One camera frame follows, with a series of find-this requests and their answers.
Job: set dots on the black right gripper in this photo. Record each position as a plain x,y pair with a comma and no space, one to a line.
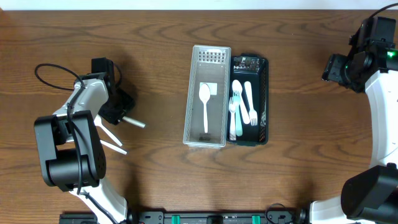
333,68

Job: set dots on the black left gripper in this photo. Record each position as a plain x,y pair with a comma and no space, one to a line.
116,109

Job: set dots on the white plastic spoon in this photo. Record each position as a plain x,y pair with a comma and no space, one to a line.
204,95
237,87
98,123
134,122
113,147

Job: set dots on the white plastic fork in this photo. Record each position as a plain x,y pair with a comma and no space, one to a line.
232,127
252,111

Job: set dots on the mint green plastic fork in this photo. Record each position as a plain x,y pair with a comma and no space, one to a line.
239,128

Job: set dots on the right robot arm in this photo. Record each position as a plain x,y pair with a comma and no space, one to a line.
370,68

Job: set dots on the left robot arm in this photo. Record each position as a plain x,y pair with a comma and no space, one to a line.
71,152

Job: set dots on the dark green perforated basket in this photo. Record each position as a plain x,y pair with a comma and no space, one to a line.
255,69

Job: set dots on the white perforated plastic basket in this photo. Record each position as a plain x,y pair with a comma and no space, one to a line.
209,64

